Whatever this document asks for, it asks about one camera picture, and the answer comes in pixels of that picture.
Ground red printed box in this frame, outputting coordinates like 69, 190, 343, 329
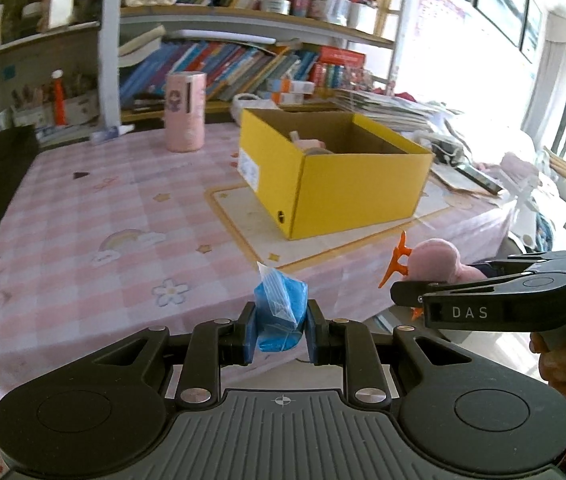
313, 46, 374, 90

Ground white desk organiser boxes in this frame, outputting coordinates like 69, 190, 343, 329
10, 90, 99, 127

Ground person's right hand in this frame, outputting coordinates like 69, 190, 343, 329
529, 332, 566, 408

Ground yellow cardboard box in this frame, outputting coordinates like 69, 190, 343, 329
238, 107, 434, 241

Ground blue packet clear wrap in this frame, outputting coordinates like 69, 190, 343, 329
253, 262, 309, 353

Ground white bookshelf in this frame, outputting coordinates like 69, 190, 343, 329
98, 0, 414, 126

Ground row of leaning books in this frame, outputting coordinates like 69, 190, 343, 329
120, 40, 321, 106

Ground stack of papers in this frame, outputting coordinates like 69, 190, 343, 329
333, 87, 444, 133

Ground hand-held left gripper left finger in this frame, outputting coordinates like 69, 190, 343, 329
90, 300, 259, 408

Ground orange claw clip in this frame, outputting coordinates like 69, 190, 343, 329
379, 230, 425, 322

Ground black smartphone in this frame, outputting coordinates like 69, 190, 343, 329
455, 164, 504, 196

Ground pink cylindrical humidifier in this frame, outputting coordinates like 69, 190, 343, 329
163, 71, 208, 152

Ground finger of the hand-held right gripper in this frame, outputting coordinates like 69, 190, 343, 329
463, 250, 566, 279
390, 271, 566, 306

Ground white quilted purse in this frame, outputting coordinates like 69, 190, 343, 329
231, 92, 284, 123

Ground white pen holder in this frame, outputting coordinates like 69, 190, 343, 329
348, 2, 379, 36

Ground thick white book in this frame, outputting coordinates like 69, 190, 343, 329
118, 25, 166, 66

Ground pink plush keychain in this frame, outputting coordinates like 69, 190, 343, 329
405, 239, 484, 283

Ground white side shelf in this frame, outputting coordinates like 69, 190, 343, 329
0, 20, 104, 136

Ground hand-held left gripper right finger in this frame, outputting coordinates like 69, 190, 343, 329
305, 299, 474, 406

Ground pink checked tablecloth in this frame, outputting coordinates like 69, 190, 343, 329
0, 120, 518, 480

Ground wall poster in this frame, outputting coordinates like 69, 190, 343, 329
415, 0, 466, 41

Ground paper booklet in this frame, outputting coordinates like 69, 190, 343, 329
430, 165, 488, 196

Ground orange and white carton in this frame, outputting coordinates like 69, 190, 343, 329
270, 91, 309, 106
277, 79, 316, 95

